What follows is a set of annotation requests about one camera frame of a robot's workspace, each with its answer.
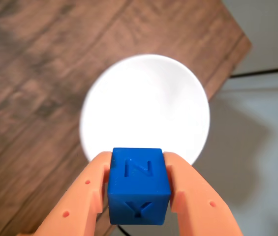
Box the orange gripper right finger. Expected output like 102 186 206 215
163 151 243 236

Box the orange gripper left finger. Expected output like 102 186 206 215
18 150 113 236

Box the blue lettered cube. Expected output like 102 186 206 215
107 147 172 226

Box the white bowl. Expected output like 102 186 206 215
79 54 211 165

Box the black cable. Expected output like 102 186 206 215
229 66 278 79
116 224 130 236

